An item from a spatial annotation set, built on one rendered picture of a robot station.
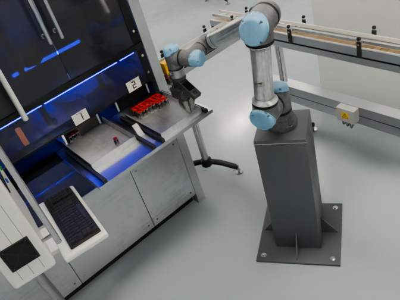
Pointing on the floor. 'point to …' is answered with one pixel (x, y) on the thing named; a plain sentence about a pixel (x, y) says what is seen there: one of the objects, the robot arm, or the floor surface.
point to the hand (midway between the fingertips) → (190, 112)
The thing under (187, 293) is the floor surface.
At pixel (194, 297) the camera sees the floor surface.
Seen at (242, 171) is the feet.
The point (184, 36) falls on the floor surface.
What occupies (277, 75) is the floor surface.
